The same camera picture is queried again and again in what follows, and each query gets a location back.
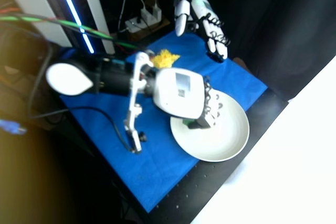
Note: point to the blue table cloth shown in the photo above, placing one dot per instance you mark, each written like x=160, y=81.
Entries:
x=157, y=166

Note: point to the dark curtain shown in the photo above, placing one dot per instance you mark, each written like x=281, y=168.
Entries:
x=288, y=24

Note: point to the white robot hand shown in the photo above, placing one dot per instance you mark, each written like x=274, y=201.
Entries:
x=200, y=5
x=178, y=93

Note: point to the white round plate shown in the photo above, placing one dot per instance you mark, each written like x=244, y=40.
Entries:
x=225, y=140

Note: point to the white power adapter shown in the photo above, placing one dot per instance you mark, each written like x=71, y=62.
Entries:
x=152, y=14

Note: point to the green cube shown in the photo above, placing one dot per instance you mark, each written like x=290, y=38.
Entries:
x=186, y=123

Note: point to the yellow snack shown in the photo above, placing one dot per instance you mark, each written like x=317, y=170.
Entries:
x=164, y=60

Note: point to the narrow white panel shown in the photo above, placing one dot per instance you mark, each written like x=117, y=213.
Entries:
x=98, y=6

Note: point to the white power strip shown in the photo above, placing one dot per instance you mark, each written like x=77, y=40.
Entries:
x=134, y=25

